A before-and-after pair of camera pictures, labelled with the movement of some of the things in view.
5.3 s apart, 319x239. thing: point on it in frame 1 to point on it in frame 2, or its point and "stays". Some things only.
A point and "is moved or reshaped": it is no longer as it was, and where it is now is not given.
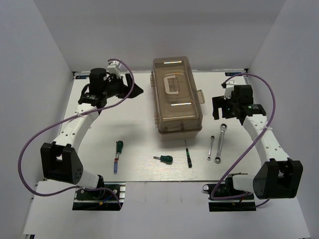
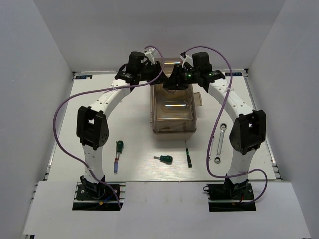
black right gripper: [219, 102] to [174, 81]
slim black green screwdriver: [188, 156] stays
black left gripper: [124, 89] to [156, 67]
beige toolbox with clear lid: [175, 99] is moved or reshaped
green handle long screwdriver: [119, 146] stays
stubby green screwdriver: [166, 159] stays
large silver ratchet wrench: [218, 158] stays
